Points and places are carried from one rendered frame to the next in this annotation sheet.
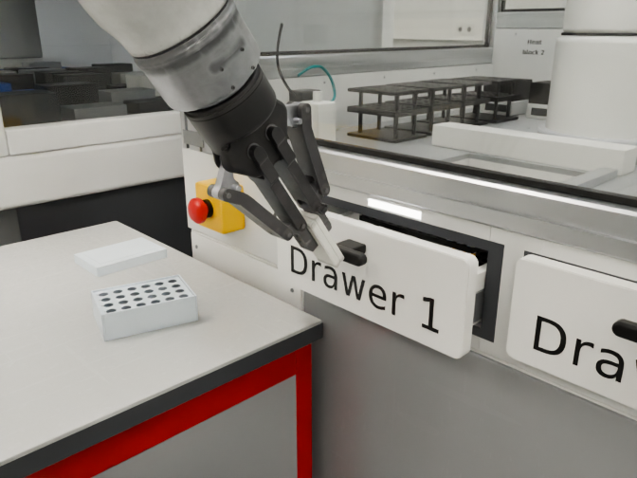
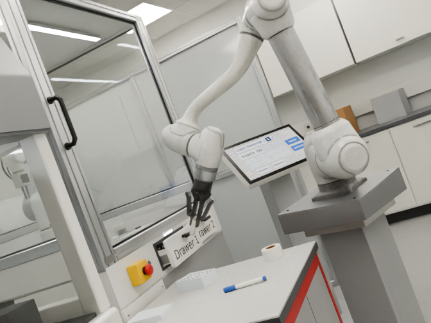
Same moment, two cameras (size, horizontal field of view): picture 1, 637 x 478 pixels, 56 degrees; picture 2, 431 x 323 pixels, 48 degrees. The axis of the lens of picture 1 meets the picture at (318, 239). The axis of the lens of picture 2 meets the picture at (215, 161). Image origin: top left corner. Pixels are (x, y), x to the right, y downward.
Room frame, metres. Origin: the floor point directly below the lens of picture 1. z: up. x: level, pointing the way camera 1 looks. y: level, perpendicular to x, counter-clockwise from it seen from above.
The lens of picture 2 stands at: (1.28, 1.86, 1.15)
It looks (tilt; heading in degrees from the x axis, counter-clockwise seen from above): 0 degrees down; 245
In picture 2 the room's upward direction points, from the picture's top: 21 degrees counter-clockwise
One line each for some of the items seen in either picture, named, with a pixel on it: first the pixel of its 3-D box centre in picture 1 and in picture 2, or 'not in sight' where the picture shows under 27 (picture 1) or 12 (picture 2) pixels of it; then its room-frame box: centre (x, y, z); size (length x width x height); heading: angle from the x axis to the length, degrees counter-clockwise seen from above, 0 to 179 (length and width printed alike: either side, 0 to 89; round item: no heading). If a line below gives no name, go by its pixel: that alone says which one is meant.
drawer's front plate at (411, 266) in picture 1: (362, 269); (183, 243); (0.64, -0.05, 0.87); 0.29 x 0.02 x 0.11; 44
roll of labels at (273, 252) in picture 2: not in sight; (272, 252); (0.50, 0.37, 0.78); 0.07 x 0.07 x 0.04
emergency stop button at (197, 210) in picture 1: (200, 210); (147, 270); (0.88, 0.18, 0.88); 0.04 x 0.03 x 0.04; 44
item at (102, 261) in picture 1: (120, 255); (149, 315); (0.96, 0.34, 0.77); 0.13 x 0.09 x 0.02; 134
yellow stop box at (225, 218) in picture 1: (218, 205); (140, 272); (0.90, 0.16, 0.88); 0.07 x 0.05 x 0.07; 44
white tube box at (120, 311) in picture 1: (144, 305); (197, 280); (0.74, 0.24, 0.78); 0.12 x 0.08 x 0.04; 118
